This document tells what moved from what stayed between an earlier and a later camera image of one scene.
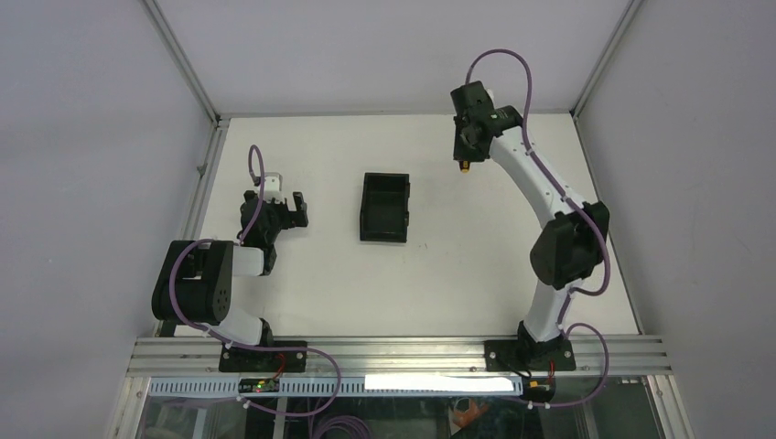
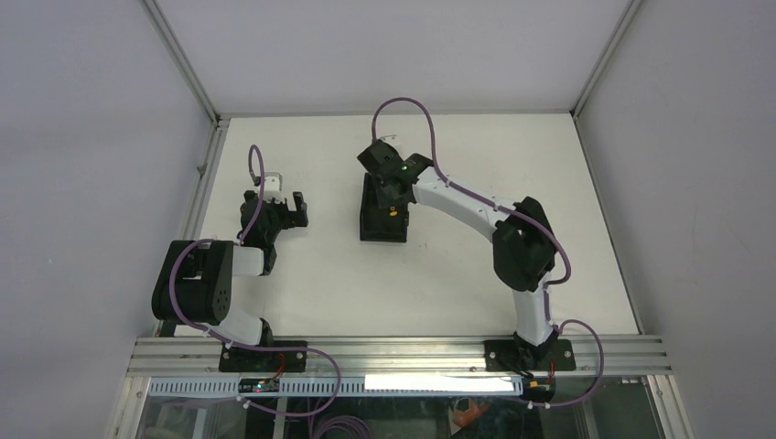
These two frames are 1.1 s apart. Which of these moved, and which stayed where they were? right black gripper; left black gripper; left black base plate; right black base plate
Moved: right black gripper
Stayed: left black gripper; right black base plate; left black base plate
